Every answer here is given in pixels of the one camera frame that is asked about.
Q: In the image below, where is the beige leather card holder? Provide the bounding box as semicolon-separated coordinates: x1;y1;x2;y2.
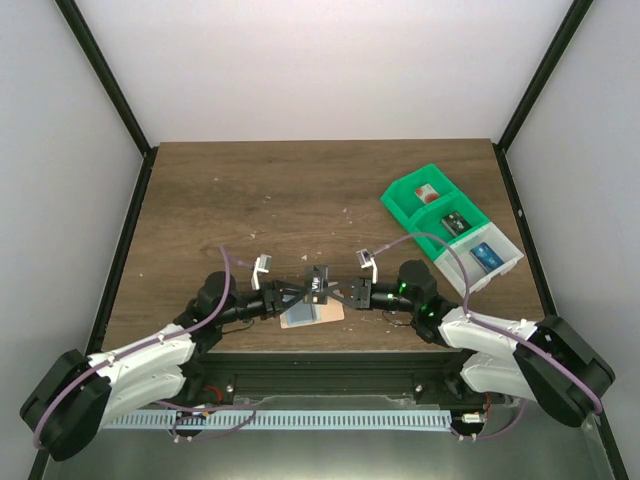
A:
280;301;345;329

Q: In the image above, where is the black VIP card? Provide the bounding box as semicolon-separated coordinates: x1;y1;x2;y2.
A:
303;265;328;305

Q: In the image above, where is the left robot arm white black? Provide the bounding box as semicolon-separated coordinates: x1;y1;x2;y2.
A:
20;271;328;461

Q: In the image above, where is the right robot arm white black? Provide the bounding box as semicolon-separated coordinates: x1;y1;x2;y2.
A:
304;260;615;427

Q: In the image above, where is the black card in bin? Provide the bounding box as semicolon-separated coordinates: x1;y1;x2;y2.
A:
441;211;471;237

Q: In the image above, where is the blue card in bin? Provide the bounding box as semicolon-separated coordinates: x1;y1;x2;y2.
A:
469;242;504;272

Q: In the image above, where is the red white card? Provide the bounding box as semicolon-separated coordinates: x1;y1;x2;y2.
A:
414;183;441;205

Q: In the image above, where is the green plastic bin middle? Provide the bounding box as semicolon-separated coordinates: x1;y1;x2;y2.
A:
408;192;489;244

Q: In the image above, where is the green plastic bin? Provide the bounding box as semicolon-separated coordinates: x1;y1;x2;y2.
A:
408;192;489;244
380;164;458;223

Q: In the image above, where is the white plastic bin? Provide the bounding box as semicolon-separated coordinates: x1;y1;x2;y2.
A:
435;222;524;297

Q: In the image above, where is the green plastic bin far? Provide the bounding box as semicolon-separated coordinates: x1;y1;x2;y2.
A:
380;164;458;223

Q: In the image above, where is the metal sheet front panel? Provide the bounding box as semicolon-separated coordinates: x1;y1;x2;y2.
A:
43;404;616;479

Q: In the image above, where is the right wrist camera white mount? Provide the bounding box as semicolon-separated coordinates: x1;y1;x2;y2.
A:
356;249;379;284

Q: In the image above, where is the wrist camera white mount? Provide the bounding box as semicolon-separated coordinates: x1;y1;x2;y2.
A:
356;249;379;284
250;254;272;290

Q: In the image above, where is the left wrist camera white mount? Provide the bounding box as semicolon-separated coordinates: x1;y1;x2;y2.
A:
250;254;272;290

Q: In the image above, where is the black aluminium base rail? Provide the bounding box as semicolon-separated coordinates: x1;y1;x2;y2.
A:
168;350;481;406

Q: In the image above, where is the light blue slotted cable duct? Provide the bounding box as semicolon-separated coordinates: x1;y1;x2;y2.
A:
106;410;452;432

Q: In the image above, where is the black frame side rail right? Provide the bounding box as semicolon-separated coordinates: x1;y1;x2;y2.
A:
492;144;556;316

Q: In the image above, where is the black frame side rail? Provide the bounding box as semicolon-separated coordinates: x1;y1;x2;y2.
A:
492;144;556;316
85;146;159;355

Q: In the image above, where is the black frame side rail left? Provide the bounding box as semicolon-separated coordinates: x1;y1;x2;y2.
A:
85;146;159;355

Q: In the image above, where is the black frame post right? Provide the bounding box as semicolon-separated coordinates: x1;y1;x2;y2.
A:
497;0;593;151

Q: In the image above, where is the black frame post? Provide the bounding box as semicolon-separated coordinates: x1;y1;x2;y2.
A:
55;0;152;156
497;0;593;151

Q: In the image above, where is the black frame post left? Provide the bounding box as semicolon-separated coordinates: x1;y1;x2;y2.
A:
55;0;152;156

